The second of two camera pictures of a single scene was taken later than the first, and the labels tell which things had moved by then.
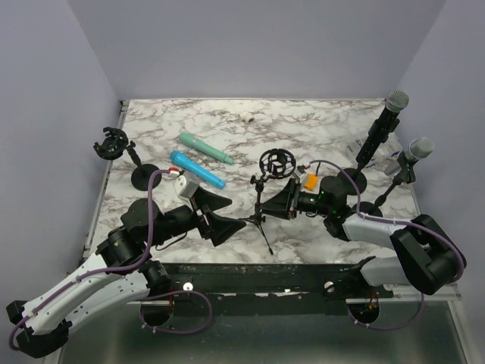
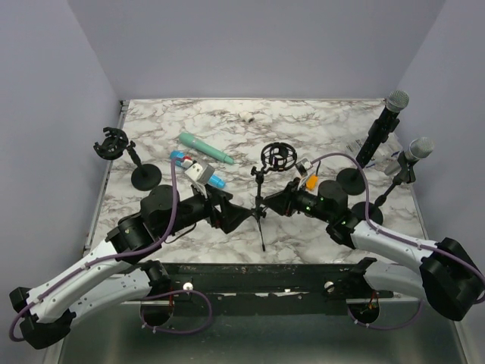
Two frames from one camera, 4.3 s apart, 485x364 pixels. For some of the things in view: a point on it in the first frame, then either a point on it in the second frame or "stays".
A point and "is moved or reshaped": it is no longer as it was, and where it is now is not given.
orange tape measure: x=311 y=180 stays
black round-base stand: x=359 y=177 stays
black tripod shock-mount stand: x=274 y=164 is moved or reshaped
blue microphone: x=197 y=169 stays
